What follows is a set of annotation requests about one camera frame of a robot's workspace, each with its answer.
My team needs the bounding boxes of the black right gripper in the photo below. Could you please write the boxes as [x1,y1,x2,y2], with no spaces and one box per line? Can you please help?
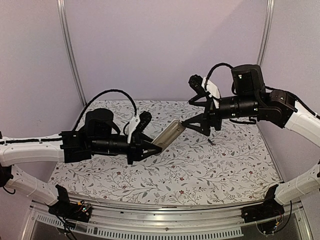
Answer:
[180,93,260,136]

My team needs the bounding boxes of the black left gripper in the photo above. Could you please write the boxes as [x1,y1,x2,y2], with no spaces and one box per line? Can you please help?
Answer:
[90,133,162,165]

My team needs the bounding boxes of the white remote control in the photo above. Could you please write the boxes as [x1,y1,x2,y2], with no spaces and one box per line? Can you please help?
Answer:
[152,119,186,152]

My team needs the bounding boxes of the dark battery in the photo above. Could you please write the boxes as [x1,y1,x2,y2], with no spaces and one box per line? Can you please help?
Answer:
[208,139,216,146]

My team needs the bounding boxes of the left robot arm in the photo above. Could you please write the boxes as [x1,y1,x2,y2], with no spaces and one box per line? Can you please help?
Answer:
[0,108,162,217]

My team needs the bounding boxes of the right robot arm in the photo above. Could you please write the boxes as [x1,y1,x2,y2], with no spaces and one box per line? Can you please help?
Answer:
[182,63,320,222]

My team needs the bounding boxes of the floral patterned table mat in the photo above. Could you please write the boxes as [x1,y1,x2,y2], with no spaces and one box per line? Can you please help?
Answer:
[48,100,281,207]

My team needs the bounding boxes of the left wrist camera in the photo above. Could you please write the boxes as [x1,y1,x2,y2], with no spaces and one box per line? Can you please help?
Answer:
[123,111,152,144]

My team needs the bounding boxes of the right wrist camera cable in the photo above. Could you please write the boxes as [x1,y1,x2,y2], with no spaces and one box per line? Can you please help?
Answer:
[204,62,234,91]

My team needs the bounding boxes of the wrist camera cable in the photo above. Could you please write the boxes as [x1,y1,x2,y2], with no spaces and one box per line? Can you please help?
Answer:
[204,62,234,91]
[72,89,139,131]

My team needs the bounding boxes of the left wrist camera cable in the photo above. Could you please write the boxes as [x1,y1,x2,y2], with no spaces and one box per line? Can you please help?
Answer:
[72,89,139,131]

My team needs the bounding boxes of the front aluminium rail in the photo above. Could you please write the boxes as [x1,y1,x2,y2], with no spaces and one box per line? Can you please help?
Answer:
[19,193,313,240]

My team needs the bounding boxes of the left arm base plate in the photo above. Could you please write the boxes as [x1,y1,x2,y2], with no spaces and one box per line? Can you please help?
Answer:
[48,200,93,223]

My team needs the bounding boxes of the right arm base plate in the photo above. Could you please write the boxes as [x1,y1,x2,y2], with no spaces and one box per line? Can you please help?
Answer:
[241,202,285,223]

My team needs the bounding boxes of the right aluminium frame post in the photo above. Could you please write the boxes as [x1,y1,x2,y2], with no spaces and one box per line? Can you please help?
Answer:
[256,0,275,66]

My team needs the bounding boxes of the aluminium frame post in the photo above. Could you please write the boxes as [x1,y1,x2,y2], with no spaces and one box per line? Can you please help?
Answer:
[56,0,87,106]
[256,0,275,66]

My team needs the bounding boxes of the left aluminium frame post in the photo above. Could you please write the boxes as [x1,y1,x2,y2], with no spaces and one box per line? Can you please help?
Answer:
[56,0,87,106]

